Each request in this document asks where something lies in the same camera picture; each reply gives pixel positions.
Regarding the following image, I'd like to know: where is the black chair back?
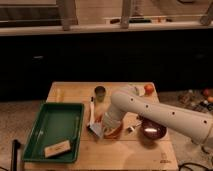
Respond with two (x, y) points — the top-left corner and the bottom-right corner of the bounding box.
(10, 139), (21, 171)

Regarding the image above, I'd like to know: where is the green plastic tray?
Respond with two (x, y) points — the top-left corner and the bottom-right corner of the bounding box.
(22, 103), (84, 163)

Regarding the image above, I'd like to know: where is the grey-blue towel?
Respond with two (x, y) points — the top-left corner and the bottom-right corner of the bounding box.
(89, 122), (104, 138)

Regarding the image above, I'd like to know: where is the green metal cup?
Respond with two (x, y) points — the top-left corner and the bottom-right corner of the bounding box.
(94, 86), (106, 102)

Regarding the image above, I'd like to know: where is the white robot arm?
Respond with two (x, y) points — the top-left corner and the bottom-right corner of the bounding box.
(102, 85), (213, 149)

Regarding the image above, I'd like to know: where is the wooden block in tray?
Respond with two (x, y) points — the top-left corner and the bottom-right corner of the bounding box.
(44, 140), (71, 158)

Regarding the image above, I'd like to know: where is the dark red bowl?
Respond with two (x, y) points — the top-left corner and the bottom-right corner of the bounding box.
(141, 120), (167, 140)

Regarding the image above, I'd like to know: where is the small metal clip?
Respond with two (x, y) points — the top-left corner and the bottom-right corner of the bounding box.
(126, 123), (141, 133)

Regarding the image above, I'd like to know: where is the orange fruit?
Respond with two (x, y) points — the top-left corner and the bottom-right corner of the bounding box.
(144, 84), (154, 95)

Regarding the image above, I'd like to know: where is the white-handled brush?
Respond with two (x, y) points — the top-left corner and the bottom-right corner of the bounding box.
(87, 97), (95, 131)

